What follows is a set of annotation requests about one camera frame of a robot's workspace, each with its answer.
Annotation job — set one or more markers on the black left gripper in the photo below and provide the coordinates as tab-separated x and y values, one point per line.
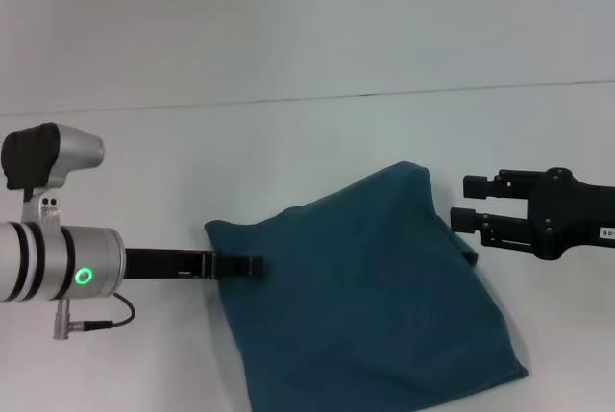
168	265

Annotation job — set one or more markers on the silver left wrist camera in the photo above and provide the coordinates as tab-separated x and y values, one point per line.
43	157

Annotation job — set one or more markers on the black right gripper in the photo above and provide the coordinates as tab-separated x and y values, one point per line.
572	215

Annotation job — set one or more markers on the teal t-shirt with FREE print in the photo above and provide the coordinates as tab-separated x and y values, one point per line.
360	297

